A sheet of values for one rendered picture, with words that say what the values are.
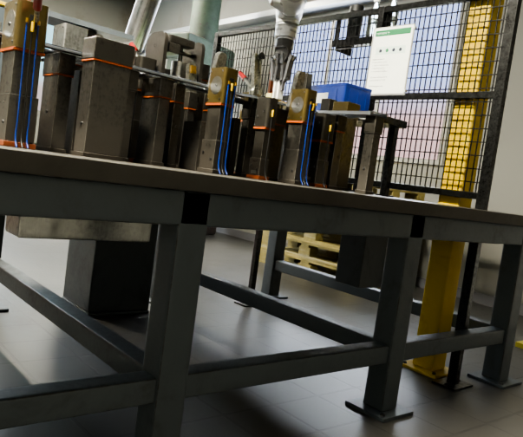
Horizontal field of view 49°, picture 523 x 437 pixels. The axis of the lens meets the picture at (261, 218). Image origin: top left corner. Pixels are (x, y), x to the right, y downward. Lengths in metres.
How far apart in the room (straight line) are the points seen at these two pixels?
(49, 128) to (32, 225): 0.48
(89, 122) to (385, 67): 1.49
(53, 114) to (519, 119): 3.50
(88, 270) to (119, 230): 1.19
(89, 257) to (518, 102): 3.22
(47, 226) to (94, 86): 0.46
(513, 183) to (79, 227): 3.57
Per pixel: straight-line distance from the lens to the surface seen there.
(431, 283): 2.52
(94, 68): 1.70
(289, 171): 2.13
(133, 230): 1.53
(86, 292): 2.71
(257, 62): 2.51
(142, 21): 2.74
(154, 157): 1.97
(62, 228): 1.45
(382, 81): 2.73
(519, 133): 4.58
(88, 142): 1.69
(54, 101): 1.82
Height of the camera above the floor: 0.71
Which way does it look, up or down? 4 degrees down
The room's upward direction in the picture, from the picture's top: 8 degrees clockwise
